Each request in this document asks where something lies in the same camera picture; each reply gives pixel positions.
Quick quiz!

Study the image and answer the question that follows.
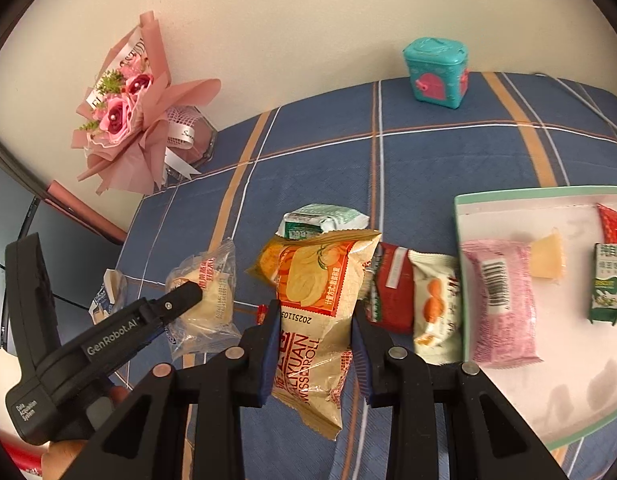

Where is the clear bread bun packet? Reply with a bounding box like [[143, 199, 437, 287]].
[[165, 238, 241, 360]]

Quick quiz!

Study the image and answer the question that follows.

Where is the orange swiss roll packet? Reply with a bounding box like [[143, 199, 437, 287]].
[[249, 229, 381, 440]]

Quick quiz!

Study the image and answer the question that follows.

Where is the white persimmon snack packet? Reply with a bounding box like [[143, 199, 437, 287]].
[[408, 249, 462, 365]]

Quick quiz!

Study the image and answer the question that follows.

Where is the pink barcode snack packet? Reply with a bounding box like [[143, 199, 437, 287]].
[[462, 240, 541, 368]]

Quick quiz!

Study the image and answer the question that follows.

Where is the green mung bean biscuit packet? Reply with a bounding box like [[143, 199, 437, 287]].
[[588, 243, 617, 326]]

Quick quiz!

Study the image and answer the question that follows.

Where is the person's left hand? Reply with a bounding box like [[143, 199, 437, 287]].
[[40, 440, 86, 480]]

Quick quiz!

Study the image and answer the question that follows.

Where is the dark red brick packet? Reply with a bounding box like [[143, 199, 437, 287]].
[[361, 242, 415, 334]]

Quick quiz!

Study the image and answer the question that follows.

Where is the small blue-white wrapper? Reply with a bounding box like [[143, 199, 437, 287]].
[[88, 269, 127, 324]]

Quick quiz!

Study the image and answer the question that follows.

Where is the crumpled green-white wrapper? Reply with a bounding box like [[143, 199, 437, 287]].
[[276, 204, 369, 240]]

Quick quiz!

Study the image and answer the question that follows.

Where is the blue plaid tablecloth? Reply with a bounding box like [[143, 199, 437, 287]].
[[102, 70, 617, 480]]

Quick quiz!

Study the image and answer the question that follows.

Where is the yellow jelly cup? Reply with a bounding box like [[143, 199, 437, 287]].
[[529, 230, 565, 281]]

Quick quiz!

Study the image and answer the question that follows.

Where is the shallow white green-rimmed box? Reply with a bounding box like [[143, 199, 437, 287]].
[[455, 185, 617, 448]]

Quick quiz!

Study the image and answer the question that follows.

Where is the pink flower bouquet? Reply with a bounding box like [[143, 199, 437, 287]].
[[72, 11, 222, 195]]

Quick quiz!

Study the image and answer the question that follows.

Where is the teal toy box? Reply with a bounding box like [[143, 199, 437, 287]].
[[403, 37, 469, 110]]

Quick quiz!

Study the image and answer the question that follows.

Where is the white power strip cable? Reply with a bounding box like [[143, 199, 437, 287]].
[[533, 71, 617, 143]]

